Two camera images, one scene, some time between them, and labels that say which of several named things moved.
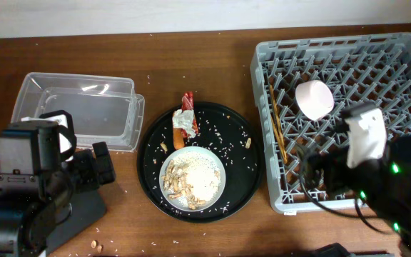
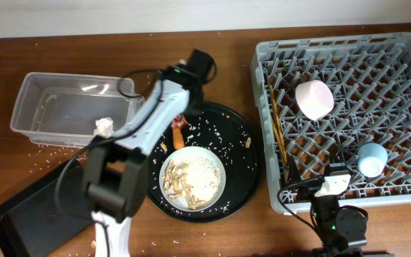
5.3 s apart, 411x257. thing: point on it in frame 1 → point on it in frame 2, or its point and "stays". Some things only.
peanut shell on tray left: (164, 146) stays
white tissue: (184, 119) → (104, 127)
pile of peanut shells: (174, 180) stays
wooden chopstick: (278, 123) stays
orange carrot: (178, 138) stays
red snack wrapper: (188, 103) → (179, 121)
